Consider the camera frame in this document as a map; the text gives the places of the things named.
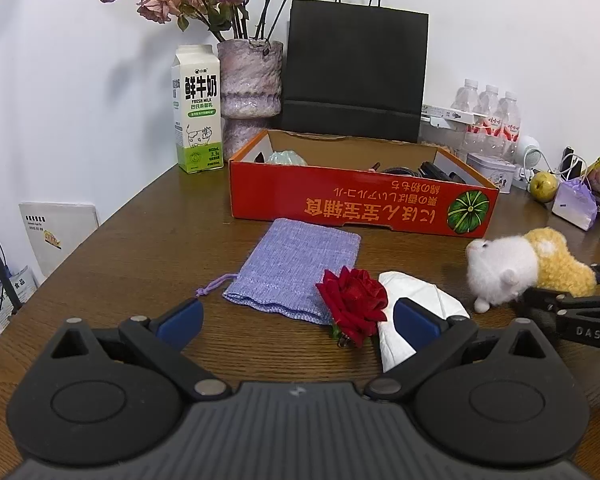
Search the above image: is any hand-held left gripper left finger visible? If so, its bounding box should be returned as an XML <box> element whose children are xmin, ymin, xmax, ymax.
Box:
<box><xmin>50</xmin><ymin>297</ymin><xmax>232</xmax><ymax>403</ymax></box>

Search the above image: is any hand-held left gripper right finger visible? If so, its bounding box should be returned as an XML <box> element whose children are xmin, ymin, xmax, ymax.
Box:
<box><xmin>362</xmin><ymin>297</ymin><xmax>551</xmax><ymax>403</ymax></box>

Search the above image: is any white yellow plush toy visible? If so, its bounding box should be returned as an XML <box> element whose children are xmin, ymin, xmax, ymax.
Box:
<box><xmin>465</xmin><ymin>227</ymin><xmax>598</xmax><ymax>313</ymax></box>

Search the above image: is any red cardboard box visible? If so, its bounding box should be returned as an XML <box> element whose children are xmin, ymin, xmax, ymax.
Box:
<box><xmin>228</xmin><ymin>129</ymin><xmax>501</xmax><ymax>237</ymax></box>

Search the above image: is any white folded tissue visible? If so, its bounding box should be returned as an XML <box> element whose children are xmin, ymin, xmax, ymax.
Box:
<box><xmin>377</xmin><ymin>271</ymin><xmax>471</xmax><ymax>373</ymax></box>

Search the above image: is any red rose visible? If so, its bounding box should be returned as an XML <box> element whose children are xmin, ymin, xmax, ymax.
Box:
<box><xmin>316</xmin><ymin>267</ymin><xmax>390</xmax><ymax>348</ymax></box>

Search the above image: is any purple tissue packet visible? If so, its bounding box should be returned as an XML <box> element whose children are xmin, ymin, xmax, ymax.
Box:
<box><xmin>551</xmin><ymin>180</ymin><xmax>598</xmax><ymax>232</ymax></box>

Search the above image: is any green apple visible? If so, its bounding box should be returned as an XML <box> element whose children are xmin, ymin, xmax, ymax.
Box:
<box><xmin>529</xmin><ymin>171</ymin><xmax>560</xmax><ymax>204</ymax></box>

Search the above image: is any black charging dock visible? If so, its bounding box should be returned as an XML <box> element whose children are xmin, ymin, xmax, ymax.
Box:
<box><xmin>560</xmin><ymin>146</ymin><xmax>587</xmax><ymax>181</ymax></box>

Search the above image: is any lavender tin box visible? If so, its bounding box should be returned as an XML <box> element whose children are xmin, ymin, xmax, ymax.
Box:
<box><xmin>466</xmin><ymin>151</ymin><xmax>517</xmax><ymax>194</ymax></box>

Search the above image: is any small white fan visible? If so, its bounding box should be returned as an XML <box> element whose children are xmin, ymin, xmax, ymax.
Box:
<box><xmin>515</xmin><ymin>136</ymin><xmax>543</xmax><ymax>181</ymax></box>

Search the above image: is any black gadget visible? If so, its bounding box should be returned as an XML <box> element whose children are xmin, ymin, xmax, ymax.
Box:
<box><xmin>420</xmin><ymin>161</ymin><xmax>466</xmax><ymax>184</ymax></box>

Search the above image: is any white sign card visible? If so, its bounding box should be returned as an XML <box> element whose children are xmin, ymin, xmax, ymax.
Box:
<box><xmin>19</xmin><ymin>201</ymin><xmax>101</xmax><ymax>278</ymax></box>

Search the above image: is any blue printed carton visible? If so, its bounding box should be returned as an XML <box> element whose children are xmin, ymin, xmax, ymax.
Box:
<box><xmin>0</xmin><ymin>266</ymin><xmax>38</xmax><ymax>336</ymax></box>

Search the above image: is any clear water bottle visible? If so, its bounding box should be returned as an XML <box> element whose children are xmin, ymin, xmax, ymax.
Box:
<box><xmin>475</xmin><ymin>84</ymin><xmax>502</xmax><ymax>151</ymax></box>
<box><xmin>492</xmin><ymin>91</ymin><xmax>525</xmax><ymax>161</ymax></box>
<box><xmin>450</xmin><ymin>78</ymin><xmax>482</xmax><ymax>153</ymax></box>

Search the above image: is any flat white carton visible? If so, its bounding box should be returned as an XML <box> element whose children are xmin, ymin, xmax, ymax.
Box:
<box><xmin>420</xmin><ymin>103</ymin><xmax>473</xmax><ymax>128</ymax></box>

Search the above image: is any white green milk carton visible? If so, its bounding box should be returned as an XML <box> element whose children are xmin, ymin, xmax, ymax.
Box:
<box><xmin>171</xmin><ymin>45</ymin><xmax>225</xmax><ymax>174</ymax></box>

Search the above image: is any mottled pink vase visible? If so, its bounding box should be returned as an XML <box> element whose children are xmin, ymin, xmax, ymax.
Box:
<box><xmin>217</xmin><ymin>38</ymin><xmax>284</xmax><ymax>150</ymax></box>

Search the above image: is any black paper bag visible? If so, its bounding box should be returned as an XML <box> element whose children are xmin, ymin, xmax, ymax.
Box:
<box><xmin>281</xmin><ymin>0</ymin><xmax>429</xmax><ymax>145</ymax></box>

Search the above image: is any lavender drawstring pouch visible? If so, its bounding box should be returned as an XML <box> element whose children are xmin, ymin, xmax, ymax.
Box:
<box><xmin>196</xmin><ymin>217</ymin><xmax>362</xmax><ymax>326</ymax></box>

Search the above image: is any black cable coil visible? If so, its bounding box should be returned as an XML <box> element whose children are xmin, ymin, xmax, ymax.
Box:
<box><xmin>367</xmin><ymin>161</ymin><xmax>418</xmax><ymax>176</ymax></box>

